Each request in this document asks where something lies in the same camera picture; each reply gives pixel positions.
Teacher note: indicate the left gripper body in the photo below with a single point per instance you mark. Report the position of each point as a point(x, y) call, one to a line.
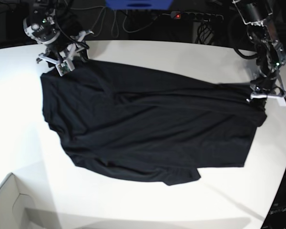
point(266, 86)

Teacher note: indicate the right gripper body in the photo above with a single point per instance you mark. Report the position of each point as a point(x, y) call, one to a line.
point(61, 50)

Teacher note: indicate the black t-shirt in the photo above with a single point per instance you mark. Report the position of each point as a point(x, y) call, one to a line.
point(138, 124)

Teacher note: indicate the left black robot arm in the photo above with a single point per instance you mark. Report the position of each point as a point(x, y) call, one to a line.
point(270, 56)

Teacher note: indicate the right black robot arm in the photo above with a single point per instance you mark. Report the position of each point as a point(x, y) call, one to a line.
point(51, 23)

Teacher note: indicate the blue plastic bin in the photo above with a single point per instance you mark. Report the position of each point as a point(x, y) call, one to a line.
point(138, 4)

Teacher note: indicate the black power strip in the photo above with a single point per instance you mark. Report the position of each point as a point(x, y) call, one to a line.
point(196, 16)

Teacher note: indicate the white cardboard box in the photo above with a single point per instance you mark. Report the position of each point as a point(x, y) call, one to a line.
point(18, 210)

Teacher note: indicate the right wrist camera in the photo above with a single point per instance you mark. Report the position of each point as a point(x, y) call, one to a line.
point(64, 67)

